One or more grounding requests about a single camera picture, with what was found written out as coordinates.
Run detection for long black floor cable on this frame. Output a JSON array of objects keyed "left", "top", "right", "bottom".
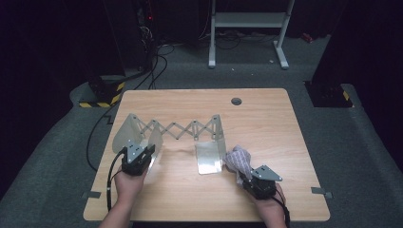
[{"left": 86, "top": 100, "right": 120, "bottom": 173}]

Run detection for person's right hand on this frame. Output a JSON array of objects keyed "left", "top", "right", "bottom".
[{"left": 253, "top": 184, "right": 287, "bottom": 219}]

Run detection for black cables under stand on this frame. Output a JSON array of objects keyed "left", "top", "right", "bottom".
[{"left": 199, "top": 29, "right": 279, "bottom": 50}]

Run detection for black stand base yellow mark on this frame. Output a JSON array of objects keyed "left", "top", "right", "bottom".
[{"left": 303, "top": 80, "right": 355, "bottom": 108}]

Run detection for striped purple-white cloth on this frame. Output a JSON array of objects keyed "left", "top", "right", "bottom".
[{"left": 222, "top": 144, "right": 254, "bottom": 185}]

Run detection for expandable grey metal bookend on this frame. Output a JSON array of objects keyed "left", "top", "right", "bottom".
[{"left": 112, "top": 113, "right": 227, "bottom": 184}]

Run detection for person's left hand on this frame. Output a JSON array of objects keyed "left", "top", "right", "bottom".
[{"left": 114, "top": 170, "right": 147, "bottom": 207}]

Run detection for black equipment rack red light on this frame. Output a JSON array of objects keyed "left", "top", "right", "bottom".
[{"left": 136, "top": 0, "right": 160, "bottom": 72}]

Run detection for looped black floor cables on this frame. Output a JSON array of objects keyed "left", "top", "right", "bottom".
[{"left": 132, "top": 44, "right": 176, "bottom": 91}]

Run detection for white metal stand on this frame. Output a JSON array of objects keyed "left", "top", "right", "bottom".
[{"left": 207, "top": 0, "right": 296, "bottom": 70}]

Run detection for grey tape strip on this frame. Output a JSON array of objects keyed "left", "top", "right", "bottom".
[
  {"left": 310, "top": 186, "right": 334, "bottom": 200},
  {"left": 83, "top": 190, "right": 103, "bottom": 200}
]

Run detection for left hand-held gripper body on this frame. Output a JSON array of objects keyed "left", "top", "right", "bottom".
[{"left": 121, "top": 139, "right": 152, "bottom": 177}]

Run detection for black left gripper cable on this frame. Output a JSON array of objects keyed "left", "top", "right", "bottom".
[{"left": 106, "top": 151, "right": 127, "bottom": 213}]

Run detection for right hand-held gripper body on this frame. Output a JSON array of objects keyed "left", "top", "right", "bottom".
[{"left": 242, "top": 164, "right": 283, "bottom": 200}]

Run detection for black-yellow striped stand base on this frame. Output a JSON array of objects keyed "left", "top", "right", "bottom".
[{"left": 78, "top": 75, "right": 126, "bottom": 108}]

